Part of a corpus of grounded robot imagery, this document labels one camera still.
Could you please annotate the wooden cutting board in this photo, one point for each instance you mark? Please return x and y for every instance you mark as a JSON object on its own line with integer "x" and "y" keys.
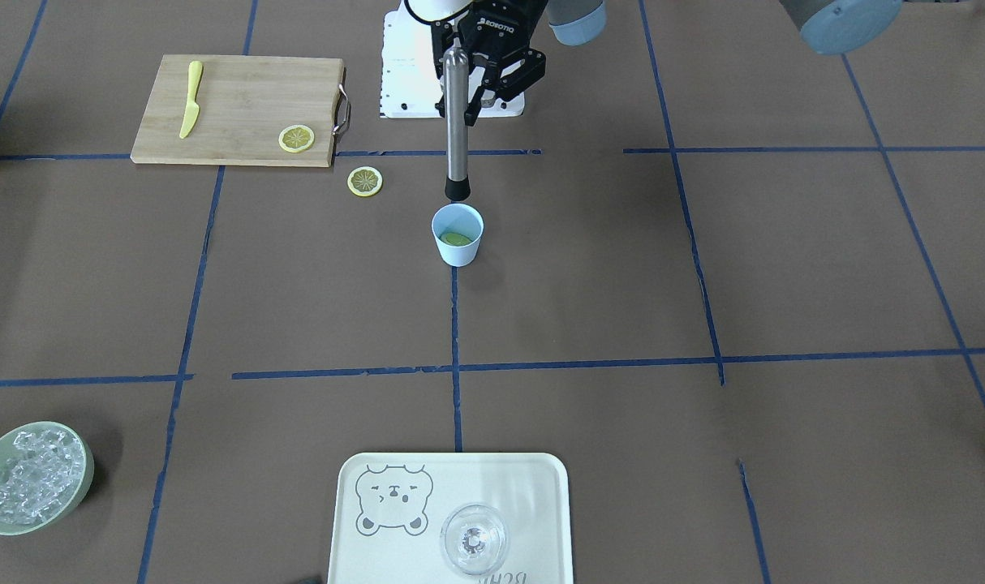
{"x": 245, "y": 102}

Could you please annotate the clear wine glass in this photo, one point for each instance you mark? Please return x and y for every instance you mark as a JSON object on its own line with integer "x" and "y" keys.
{"x": 475, "y": 540}

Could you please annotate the steel muddler black tip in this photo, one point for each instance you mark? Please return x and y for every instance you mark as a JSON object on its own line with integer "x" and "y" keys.
{"x": 455, "y": 85}

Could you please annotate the light blue cup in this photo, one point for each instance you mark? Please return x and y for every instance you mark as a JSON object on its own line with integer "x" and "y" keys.
{"x": 457, "y": 229}

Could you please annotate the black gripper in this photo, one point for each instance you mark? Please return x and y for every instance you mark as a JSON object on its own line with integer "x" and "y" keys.
{"x": 501, "y": 30}

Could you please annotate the cream bear tray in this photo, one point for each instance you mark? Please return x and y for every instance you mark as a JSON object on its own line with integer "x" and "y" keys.
{"x": 390, "y": 509}

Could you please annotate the yellow plastic knife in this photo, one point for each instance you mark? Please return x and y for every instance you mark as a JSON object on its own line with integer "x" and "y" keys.
{"x": 191, "y": 108}

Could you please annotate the green bowl of ice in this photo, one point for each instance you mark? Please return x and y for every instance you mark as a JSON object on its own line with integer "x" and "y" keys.
{"x": 46, "y": 470}

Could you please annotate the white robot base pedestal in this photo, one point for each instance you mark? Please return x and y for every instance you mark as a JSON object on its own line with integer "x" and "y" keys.
{"x": 409, "y": 84}

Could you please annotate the lemon slice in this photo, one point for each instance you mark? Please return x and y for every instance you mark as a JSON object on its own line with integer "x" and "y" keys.
{"x": 365, "y": 181}
{"x": 297, "y": 138}

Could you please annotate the lime slice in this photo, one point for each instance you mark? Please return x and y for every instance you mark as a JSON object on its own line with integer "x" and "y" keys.
{"x": 453, "y": 239}

